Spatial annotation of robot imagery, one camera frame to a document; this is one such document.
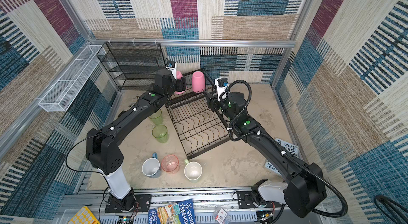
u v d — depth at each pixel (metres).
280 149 0.46
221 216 0.69
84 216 0.70
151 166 0.80
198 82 0.85
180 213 0.70
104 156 0.46
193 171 0.81
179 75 0.79
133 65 1.10
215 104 0.66
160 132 0.95
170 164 0.84
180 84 0.75
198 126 0.97
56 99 0.70
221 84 0.61
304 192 0.39
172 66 0.71
